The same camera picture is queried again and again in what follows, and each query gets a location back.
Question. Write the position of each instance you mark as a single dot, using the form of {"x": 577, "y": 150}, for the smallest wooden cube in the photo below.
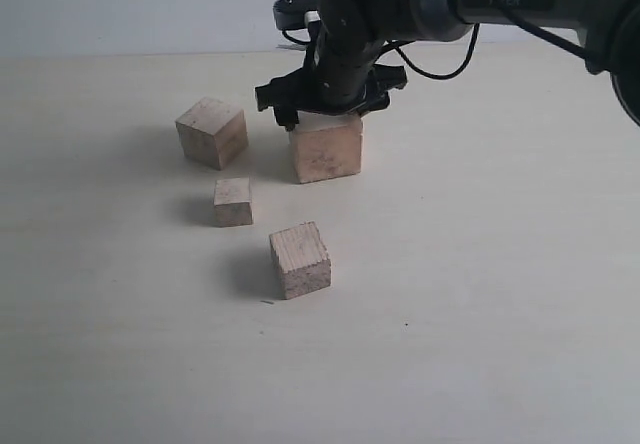
{"x": 233, "y": 202}

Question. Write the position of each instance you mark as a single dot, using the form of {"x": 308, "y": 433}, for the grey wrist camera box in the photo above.
{"x": 290, "y": 15}

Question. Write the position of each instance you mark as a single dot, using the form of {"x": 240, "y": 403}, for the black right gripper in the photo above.
{"x": 335, "y": 79}

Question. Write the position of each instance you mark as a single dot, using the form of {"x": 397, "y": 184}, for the ridged medium wooden cube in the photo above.
{"x": 301, "y": 260}

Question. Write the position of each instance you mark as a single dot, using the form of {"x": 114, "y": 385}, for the second largest wooden cube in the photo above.
{"x": 212, "y": 132}

